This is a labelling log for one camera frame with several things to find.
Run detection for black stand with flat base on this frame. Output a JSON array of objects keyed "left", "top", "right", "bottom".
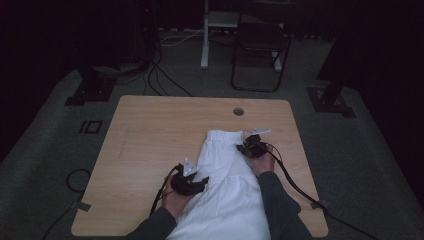
[{"left": 64, "top": 64, "right": 118, "bottom": 107}]

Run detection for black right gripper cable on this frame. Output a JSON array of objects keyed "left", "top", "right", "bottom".
[{"left": 263, "top": 142, "right": 381, "bottom": 240}]

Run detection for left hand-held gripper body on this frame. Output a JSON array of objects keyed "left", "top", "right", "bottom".
[{"left": 170, "top": 157, "right": 203, "bottom": 197}]

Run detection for white floor cable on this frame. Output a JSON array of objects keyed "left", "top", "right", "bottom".
[{"left": 159, "top": 29, "right": 205, "bottom": 48}]

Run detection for grey tape piece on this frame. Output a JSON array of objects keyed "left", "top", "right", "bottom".
[
  {"left": 310, "top": 199, "right": 330, "bottom": 211},
  {"left": 70, "top": 201, "right": 93, "bottom": 213}
]

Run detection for black slanted stand with base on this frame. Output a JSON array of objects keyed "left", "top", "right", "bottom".
[{"left": 306, "top": 63, "right": 357, "bottom": 119}]

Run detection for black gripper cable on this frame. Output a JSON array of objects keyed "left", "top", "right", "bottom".
[
  {"left": 263, "top": 142, "right": 381, "bottom": 240},
  {"left": 149, "top": 165, "right": 182, "bottom": 216}
]

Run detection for person's left hand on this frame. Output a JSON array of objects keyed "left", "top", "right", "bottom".
[{"left": 161, "top": 181, "right": 196, "bottom": 222}]

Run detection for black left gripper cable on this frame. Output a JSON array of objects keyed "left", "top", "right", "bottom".
[{"left": 149, "top": 165, "right": 182, "bottom": 216}]

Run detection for thin black taped cable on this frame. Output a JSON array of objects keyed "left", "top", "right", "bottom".
[{"left": 40, "top": 196, "right": 85, "bottom": 240}]

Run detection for black folding chair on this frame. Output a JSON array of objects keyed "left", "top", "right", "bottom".
[{"left": 230, "top": 20, "right": 292, "bottom": 94}]

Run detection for person's right hand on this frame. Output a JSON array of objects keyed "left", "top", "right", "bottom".
[{"left": 248, "top": 153, "right": 276, "bottom": 178}]

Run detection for white skirt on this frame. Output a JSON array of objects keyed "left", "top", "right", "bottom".
[{"left": 165, "top": 129, "right": 272, "bottom": 240}]

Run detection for white desk frame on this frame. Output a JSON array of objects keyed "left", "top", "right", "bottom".
[{"left": 200, "top": 0, "right": 284, "bottom": 73}]

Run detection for black floor cables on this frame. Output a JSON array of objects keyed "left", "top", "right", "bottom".
[{"left": 142, "top": 49, "right": 194, "bottom": 98}]

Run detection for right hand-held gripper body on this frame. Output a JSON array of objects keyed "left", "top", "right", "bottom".
[{"left": 244, "top": 128, "right": 272, "bottom": 159}]

